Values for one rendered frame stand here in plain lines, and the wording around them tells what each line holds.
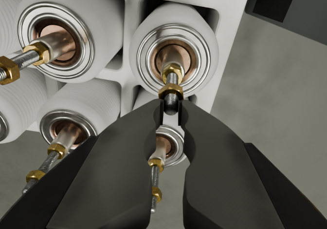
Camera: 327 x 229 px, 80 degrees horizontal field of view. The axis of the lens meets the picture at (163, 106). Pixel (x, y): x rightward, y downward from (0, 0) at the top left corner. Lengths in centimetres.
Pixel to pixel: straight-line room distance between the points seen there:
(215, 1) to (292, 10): 10
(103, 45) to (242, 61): 35
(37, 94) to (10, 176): 62
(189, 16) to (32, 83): 25
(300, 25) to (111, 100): 26
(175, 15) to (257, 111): 42
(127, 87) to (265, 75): 34
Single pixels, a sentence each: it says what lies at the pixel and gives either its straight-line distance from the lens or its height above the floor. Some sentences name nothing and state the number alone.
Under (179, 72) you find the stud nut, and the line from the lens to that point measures 17.
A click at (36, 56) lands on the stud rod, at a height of 29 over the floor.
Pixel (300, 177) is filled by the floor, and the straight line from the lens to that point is 81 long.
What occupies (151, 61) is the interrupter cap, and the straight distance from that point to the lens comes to 21.
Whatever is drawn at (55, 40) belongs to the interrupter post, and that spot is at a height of 27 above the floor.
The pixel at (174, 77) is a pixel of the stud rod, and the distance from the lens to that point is 16.
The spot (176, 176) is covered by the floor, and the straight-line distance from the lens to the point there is 71.
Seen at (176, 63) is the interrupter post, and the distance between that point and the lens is 18.
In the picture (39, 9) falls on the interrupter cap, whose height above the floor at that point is 25.
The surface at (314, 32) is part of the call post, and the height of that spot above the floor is 23.
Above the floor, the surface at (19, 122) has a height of 24.
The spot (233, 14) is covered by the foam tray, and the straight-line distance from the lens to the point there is 28.
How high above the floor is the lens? 45
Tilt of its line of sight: 58 degrees down
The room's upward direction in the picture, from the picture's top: 174 degrees counter-clockwise
